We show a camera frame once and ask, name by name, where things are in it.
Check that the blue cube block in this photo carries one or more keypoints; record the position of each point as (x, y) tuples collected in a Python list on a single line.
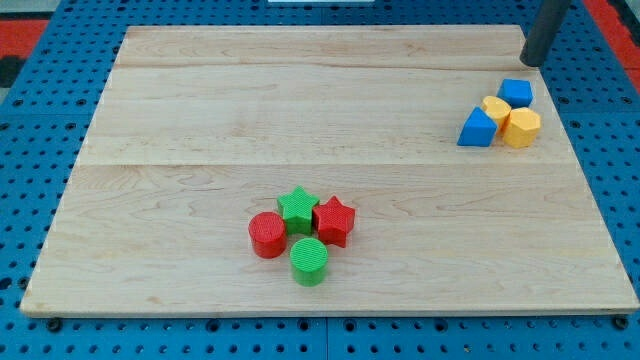
[(516, 92)]

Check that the light wooden board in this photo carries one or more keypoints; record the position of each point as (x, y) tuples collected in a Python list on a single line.
[(201, 128)]

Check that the green star block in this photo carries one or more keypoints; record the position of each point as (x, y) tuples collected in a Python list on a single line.
[(295, 209)]

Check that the red star block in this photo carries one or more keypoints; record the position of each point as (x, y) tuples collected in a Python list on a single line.
[(333, 221)]

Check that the red cylinder block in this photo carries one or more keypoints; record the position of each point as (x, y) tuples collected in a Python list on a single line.
[(267, 231)]

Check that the green cylinder block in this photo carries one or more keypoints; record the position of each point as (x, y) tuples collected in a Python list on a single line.
[(309, 259)]

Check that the blue triangular prism block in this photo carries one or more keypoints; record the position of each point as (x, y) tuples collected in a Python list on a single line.
[(478, 130)]

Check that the yellow pentagon block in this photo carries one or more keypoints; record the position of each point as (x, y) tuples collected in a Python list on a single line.
[(497, 109)]

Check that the yellow hexagon block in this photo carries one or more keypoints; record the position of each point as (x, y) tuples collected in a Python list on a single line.
[(521, 128)]

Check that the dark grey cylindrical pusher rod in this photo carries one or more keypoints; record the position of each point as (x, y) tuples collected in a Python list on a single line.
[(541, 36)]

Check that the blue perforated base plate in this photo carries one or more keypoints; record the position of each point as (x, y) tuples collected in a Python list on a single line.
[(48, 108)]

